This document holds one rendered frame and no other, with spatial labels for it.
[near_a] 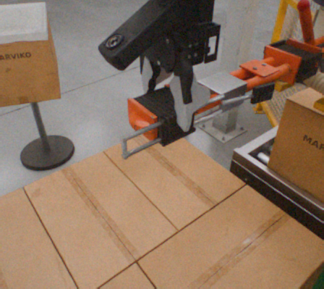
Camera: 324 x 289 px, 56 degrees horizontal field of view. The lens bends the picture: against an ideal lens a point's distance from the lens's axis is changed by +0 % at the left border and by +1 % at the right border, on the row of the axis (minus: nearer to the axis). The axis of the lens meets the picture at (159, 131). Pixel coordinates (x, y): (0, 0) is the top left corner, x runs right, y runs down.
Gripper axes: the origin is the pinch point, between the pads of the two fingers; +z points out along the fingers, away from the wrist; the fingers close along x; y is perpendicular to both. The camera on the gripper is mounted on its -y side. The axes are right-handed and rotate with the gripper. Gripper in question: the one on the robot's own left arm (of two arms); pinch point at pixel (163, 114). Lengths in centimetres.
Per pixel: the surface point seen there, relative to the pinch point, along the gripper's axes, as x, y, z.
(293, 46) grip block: 3.1, 38.4, -1.5
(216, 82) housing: 0.9, 12.6, -1.3
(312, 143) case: 6, 74, 45
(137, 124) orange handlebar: -0.5, -5.3, -0.3
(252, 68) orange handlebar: 1.1, 22.6, -1.3
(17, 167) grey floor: 159, -14, 128
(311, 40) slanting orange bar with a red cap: 0.3, 39.9, -3.3
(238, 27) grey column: 102, 137, 39
